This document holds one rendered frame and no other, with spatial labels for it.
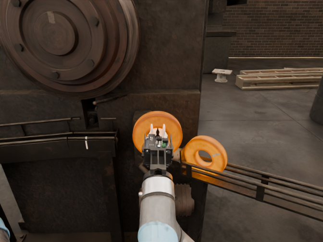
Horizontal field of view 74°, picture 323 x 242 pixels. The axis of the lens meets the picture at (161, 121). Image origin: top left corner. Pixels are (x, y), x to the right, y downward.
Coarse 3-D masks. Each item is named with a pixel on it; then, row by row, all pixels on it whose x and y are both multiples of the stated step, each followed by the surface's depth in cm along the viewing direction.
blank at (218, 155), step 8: (200, 136) 76; (208, 136) 75; (192, 144) 77; (200, 144) 75; (208, 144) 73; (216, 144) 72; (192, 152) 78; (208, 152) 74; (216, 152) 72; (224, 152) 73; (192, 160) 80; (200, 160) 80; (216, 160) 74; (224, 160) 72; (216, 168) 75; (208, 176) 78
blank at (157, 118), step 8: (152, 112) 65; (160, 112) 65; (144, 120) 64; (152, 120) 64; (160, 120) 64; (168, 120) 64; (176, 120) 66; (136, 128) 65; (144, 128) 65; (168, 128) 65; (176, 128) 65; (136, 136) 66; (144, 136) 66; (168, 136) 66; (176, 136) 66; (136, 144) 67; (176, 144) 68
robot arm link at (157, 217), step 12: (156, 192) 45; (144, 204) 44; (156, 204) 43; (168, 204) 44; (144, 216) 42; (156, 216) 41; (168, 216) 42; (144, 228) 41; (156, 228) 40; (168, 228) 40; (144, 240) 39; (156, 240) 38; (168, 240) 39
